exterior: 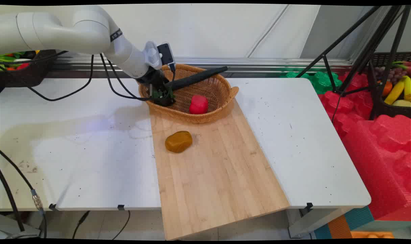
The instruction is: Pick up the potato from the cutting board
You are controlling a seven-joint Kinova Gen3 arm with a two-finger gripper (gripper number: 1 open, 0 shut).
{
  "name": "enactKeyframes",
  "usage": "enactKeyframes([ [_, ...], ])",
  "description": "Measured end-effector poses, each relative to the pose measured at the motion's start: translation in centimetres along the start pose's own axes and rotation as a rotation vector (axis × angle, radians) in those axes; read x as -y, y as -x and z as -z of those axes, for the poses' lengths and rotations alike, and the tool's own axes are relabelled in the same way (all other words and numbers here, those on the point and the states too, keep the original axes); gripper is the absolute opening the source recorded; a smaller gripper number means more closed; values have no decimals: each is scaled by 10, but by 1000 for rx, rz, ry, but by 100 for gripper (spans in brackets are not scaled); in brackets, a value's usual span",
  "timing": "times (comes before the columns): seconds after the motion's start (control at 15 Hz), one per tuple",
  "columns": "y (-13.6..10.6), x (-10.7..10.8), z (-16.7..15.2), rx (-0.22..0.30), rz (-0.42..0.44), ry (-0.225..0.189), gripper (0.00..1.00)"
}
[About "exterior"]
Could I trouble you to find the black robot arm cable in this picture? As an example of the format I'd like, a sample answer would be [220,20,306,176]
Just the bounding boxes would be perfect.
[0,50,152,102]

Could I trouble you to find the black plastic basket with toys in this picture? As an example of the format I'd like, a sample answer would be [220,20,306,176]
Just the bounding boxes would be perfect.
[0,49,58,88]

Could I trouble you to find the red toy fruit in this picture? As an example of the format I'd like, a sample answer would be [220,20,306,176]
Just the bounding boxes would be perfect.
[189,95,209,115]

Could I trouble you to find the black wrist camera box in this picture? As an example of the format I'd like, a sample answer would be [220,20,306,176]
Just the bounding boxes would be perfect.
[157,43,176,72]

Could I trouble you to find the purple toy grapes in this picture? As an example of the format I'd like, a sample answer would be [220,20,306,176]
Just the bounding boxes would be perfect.
[375,66,409,85]

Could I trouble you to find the yellow toy banana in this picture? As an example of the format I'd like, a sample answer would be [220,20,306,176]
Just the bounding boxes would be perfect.
[384,75,411,105]

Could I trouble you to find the black long rod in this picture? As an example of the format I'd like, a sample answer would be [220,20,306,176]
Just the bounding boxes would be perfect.
[168,66,229,91]

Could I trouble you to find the black tripod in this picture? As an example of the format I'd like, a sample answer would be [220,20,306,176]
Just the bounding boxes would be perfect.
[295,5,411,122]

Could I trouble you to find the thin black hanging cable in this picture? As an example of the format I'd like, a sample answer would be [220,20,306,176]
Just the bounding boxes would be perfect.
[72,210,131,240]

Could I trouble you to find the black cable with metal connector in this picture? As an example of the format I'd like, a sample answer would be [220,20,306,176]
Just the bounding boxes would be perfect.
[0,149,47,239]

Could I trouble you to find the bamboo wooden board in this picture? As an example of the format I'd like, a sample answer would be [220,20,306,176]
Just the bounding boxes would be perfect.
[149,98,291,241]

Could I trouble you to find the red foam mat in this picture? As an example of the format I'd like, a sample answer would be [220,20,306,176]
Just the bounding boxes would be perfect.
[318,72,411,221]

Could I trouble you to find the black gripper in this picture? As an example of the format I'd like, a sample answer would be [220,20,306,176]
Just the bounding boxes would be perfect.
[138,67,176,107]

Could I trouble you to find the teal and orange foam mat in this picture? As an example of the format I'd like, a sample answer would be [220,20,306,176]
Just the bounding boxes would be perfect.
[313,206,374,240]

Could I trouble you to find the black basket with toy fruit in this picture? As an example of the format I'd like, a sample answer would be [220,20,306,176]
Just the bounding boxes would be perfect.
[367,52,411,119]

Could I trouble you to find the green foam mat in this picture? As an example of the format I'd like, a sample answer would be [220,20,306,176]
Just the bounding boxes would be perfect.
[281,69,343,95]

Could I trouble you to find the woven wicker basket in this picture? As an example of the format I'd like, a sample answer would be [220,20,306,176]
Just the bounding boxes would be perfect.
[138,64,239,124]

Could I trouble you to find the brown toy potato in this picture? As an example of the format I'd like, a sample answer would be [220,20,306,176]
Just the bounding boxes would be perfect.
[165,130,193,154]

